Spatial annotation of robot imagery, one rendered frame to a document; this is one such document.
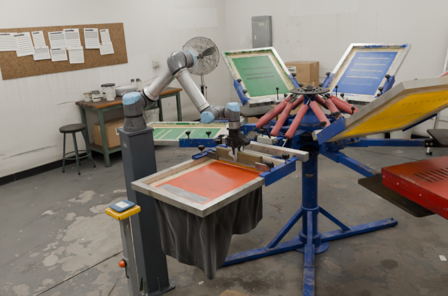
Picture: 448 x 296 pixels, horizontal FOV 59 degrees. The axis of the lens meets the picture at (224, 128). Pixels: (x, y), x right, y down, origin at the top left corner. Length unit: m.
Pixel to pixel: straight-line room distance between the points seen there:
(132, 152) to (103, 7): 3.93
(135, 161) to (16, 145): 3.33
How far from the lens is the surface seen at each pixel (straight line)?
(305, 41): 6.90
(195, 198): 2.10
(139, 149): 2.61
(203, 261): 2.25
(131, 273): 2.28
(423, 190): 1.91
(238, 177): 2.33
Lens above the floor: 1.83
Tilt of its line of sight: 15 degrees down
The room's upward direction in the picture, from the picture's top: 3 degrees counter-clockwise
